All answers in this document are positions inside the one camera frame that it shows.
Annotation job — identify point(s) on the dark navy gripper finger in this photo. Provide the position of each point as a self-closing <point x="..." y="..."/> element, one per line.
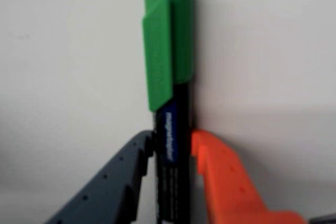
<point x="110" y="187"/>

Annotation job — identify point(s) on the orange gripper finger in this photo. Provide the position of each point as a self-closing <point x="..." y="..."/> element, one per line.
<point x="225" y="182"/>

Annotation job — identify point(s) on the green capped black marker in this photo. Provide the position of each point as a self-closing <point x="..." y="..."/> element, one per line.
<point x="168" y="51"/>

